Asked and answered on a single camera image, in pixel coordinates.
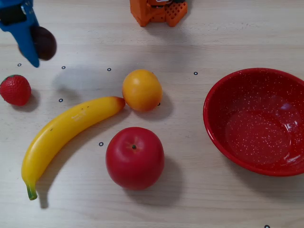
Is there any blue gripper body with servo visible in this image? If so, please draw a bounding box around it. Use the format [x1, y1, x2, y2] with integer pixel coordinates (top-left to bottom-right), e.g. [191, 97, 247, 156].
[0, 4, 25, 26]

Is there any red toy apple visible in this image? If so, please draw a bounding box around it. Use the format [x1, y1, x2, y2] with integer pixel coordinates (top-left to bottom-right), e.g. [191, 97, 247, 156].
[105, 126, 165, 191]

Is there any orange toy citrus fruit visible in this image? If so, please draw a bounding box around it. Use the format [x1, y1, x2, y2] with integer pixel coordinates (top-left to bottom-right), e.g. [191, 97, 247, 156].
[122, 69, 163, 113]

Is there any yellow toy banana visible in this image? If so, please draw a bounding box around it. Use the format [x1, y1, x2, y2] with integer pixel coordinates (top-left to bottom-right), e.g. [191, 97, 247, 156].
[21, 95, 126, 201]

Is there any dark purple toy plum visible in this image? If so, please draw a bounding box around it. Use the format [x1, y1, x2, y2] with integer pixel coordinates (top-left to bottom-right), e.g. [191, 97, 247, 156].
[19, 25, 58, 61]

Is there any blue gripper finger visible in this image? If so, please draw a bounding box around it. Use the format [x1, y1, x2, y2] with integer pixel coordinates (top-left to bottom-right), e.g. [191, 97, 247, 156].
[0, 0, 40, 68]

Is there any red speckled enamel bowl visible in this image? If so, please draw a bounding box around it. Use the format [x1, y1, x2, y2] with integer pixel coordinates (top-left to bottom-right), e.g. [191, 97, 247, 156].
[203, 67, 304, 177]

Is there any red toy strawberry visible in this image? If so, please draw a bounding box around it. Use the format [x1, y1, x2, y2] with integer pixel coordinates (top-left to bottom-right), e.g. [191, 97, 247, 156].
[0, 74, 32, 106]

